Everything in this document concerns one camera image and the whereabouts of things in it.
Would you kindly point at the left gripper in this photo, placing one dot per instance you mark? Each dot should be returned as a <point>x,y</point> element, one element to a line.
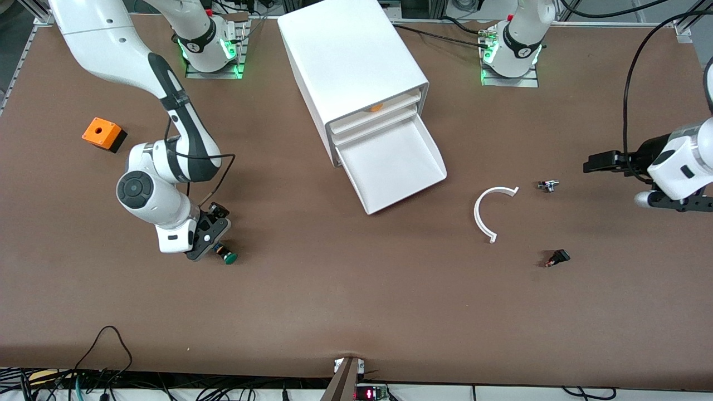
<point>646,153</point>

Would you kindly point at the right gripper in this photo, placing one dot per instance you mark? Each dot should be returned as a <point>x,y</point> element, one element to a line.
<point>216,212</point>

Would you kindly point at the green push button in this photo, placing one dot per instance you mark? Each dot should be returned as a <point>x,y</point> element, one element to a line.
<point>229,257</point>

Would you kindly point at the white plastic drawer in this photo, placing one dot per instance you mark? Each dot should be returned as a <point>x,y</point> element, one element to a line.
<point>390,167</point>
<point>367,126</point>
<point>367,117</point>

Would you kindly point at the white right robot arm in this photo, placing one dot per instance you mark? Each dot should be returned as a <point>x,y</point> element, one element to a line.
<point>111,44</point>

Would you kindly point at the white drawer cabinet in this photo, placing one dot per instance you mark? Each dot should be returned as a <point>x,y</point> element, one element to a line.
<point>345,50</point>

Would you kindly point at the orange box with black base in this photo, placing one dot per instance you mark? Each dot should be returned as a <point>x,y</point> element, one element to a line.
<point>100,132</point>

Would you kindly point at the red LED display module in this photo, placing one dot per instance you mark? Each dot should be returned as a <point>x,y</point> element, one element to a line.
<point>370,394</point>

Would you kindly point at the small metal toggle switch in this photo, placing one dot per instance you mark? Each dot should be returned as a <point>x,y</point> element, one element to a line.
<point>548,186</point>

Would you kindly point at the black rocker switch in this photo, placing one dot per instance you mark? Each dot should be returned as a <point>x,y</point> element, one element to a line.
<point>560,256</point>

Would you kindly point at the aluminium frame profile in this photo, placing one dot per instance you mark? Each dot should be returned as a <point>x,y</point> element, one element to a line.
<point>682,30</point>
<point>19,67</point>

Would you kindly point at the brown camera post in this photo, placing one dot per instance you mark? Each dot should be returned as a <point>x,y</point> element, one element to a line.
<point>344,384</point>

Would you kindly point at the white post bracket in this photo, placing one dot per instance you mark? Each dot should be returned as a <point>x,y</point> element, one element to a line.
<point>362,366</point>

